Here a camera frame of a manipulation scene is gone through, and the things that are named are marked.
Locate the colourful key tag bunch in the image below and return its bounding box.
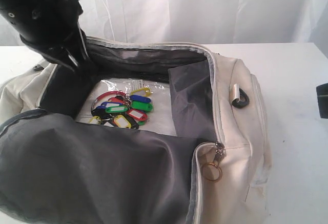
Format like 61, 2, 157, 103
88, 87, 153, 129

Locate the cream duffel bag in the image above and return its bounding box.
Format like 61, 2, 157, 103
1, 37, 272, 223

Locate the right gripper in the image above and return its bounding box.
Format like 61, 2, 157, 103
316, 83, 328, 119

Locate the white backdrop curtain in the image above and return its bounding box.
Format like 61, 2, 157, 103
0, 0, 328, 47

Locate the clear plastic wrapped package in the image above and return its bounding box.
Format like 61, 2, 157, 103
76, 78, 176, 136

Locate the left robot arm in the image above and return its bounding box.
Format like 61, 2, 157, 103
1, 0, 88, 72

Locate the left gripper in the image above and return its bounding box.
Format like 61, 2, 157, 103
19, 24, 89, 72

